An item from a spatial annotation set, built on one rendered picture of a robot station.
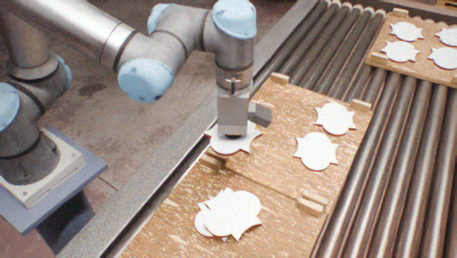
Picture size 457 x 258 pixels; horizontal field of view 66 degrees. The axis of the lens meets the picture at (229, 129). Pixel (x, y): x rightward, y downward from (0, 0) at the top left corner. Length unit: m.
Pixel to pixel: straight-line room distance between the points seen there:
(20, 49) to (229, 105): 0.49
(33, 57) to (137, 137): 1.50
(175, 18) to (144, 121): 1.86
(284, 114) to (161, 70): 0.59
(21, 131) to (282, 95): 0.73
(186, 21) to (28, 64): 0.45
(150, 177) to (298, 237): 0.40
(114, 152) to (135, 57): 1.78
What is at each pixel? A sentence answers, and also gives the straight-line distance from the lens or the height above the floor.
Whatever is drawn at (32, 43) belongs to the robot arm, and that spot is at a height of 1.23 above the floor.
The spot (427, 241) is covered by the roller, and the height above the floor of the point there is 0.91.
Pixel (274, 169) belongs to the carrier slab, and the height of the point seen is 0.94.
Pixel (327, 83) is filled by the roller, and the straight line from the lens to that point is 1.25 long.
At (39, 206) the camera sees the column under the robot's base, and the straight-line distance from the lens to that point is 1.05.
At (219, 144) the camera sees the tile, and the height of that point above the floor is 1.07.
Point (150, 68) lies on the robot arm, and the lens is 0.55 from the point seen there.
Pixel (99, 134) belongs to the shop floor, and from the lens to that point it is 2.46.
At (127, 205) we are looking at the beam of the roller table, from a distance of 0.91.
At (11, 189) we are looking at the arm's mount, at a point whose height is 0.91.
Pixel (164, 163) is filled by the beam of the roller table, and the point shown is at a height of 0.92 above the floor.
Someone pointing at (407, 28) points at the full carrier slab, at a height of 0.95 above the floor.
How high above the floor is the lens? 1.65
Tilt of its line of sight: 45 degrees down
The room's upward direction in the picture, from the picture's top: straight up
